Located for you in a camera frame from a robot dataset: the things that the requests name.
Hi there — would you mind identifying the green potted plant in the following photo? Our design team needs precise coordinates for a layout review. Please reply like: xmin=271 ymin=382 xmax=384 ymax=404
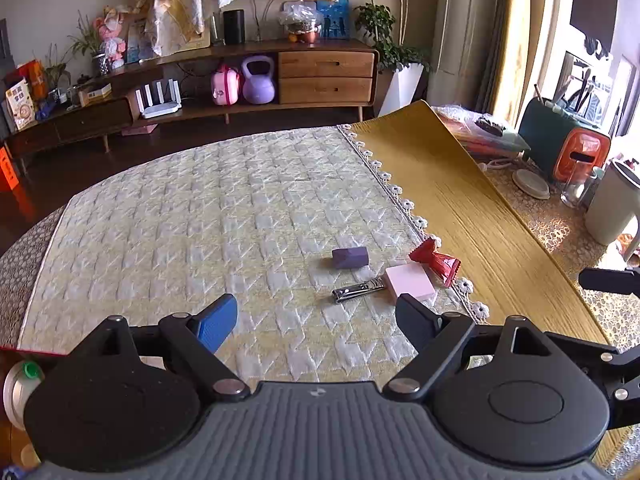
xmin=342 ymin=0 xmax=433 ymax=73

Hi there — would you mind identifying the wooden cabinet drawer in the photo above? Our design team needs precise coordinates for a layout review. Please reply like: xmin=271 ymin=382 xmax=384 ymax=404
xmin=279 ymin=77 xmax=375 ymax=106
xmin=278 ymin=51 xmax=376 ymax=80

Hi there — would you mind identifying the white planter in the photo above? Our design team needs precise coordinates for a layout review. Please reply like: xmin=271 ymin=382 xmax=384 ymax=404
xmin=377 ymin=62 xmax=431 ymax=118

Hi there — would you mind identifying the clear drinking glass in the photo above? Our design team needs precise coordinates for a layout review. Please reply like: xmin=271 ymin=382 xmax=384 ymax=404
xmin=560 ymin=160 xmax=599 ymax=209

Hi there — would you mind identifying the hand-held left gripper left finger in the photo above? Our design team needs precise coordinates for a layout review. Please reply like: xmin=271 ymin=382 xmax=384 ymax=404
xmin=69 ymin=294 xmax=251 ymax=402

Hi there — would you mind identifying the beige window curtain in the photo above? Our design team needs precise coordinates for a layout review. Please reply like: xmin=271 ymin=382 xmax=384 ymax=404
xmin=430 ymin=0 xmax=576 ymax=126

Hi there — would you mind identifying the white router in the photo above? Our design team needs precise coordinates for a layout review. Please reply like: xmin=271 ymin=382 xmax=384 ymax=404
xmin=134 ymin=79 xmax=183 ymax=121

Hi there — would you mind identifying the clear plastic bag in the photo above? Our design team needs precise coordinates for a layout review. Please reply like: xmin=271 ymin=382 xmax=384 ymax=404
xmin=278 ymin=2 xmax=324 ymax=44

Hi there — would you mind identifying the bottle with green cap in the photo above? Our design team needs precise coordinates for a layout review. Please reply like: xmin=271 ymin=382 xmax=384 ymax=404
xmin=0 ymin=360 xmax=44 ymax=432

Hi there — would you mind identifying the orange container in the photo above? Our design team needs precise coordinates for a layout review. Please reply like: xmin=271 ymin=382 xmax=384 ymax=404
xmin=552 ymin=127 xmax=612 ymax=186

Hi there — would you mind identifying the golden lace tablecloth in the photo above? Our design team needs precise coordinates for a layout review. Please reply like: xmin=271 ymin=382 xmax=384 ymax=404
xmin=480 ymin=155 xmax=640 ymax=480

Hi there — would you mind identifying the red sign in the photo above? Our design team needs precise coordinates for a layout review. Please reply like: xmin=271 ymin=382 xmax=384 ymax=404
xmin=0 ymin=145 xmax=19 ymax=193

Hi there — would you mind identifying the plastic bag with items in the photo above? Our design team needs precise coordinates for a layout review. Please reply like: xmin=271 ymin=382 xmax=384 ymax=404
xmin=430 ymin=104 xmax=531 ymax=161

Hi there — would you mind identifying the blue picture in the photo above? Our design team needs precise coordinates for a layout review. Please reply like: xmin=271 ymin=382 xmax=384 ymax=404
xmin=315 ymin=0 xmax=351 ymax=41

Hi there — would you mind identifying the purple kettlebell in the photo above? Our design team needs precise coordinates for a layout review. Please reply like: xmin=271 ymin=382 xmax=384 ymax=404
xmin=241 ymin=55 xmax=277 ymax=106

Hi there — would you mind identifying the wooden media cabinet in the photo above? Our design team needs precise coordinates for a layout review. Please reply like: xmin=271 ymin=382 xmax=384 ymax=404
xmin=0 ymin=40 xmax=381 ymax=162

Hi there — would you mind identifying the black cylinder speaker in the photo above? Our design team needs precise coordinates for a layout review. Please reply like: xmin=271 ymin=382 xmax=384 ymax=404
xmin=222 ymin=9 xmax=246 ymax=46

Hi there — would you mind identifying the cream quilted tablecloth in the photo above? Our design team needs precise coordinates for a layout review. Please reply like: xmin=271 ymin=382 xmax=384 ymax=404
xmin=17 ymin=124 xmax=493 ymax=386

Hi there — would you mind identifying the red candy wrapper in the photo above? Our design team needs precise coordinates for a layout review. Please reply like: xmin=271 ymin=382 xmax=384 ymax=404
xmin=409 ymin=238 xmax=462 ymax=289

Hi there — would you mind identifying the printed snack box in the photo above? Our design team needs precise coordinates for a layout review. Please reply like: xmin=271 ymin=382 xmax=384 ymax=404
xmin=4 ymin=77 xmax=39 ymax=131

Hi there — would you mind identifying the white round lid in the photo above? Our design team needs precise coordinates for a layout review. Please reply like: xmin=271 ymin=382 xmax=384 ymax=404
xmin=511 ymin=168 xmax=551 ymax=201

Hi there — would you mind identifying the purple eraser block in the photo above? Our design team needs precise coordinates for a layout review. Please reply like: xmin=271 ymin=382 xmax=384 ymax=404
xmin=331 ymin=246 xmax=370 ymax=269

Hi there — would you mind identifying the white pitcher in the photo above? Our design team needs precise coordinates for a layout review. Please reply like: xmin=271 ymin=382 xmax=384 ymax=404
xmin=584 ymin=160 xmax=640 ymax=262

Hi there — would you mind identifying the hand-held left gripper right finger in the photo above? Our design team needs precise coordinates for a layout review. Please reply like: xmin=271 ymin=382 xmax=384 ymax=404
xmin=382 ymin=292 xmax=572 ymax=402

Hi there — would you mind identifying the dark small item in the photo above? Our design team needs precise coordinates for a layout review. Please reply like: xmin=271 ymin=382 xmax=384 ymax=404
xmin=475 ymin=116 xmax=507 ymax=136

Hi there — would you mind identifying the metal nail clipper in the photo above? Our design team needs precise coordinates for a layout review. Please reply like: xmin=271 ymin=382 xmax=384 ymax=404
xmin=332 ymin=280 xmax=388 ymax=304

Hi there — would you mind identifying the pink toy backpack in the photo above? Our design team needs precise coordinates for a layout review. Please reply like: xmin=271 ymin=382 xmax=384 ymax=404
xmin=210 ymin=64 xmax=244 ymax=107

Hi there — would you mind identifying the grey patterned table cover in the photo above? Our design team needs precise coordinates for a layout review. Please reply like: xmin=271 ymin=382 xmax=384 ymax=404
xmin=0 ymin=205 xmax=67 ymax=356

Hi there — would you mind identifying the dark green bag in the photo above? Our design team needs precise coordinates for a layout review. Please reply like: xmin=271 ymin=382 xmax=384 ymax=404
xmin=517 ymin=96 xmax=613 ymax=181

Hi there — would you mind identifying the pink doll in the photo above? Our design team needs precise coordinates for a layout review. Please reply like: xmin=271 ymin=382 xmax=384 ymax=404
xmin=95 ymin=5 xmax=131 ymax=69

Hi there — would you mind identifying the orange paper bag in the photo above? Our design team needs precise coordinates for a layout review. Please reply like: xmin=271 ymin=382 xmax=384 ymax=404
xmin=15 ymin=60 xmax=49 ymax=106

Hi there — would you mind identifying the small cardboard box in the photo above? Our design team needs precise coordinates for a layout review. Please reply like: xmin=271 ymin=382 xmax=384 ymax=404
xmin=77 ymin=82 xmax=113 ymax=107

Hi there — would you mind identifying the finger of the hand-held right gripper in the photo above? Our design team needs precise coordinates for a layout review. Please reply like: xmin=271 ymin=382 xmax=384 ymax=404
xmin=542 ymin=331 xmax=640 ymax=432
xmin=579 ymin=266 xmax=640 ymax=295

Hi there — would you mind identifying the pink eraser block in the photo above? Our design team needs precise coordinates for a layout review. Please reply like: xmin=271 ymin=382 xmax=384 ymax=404
xmin=384 ymin=261 xmax=437 ymax=304

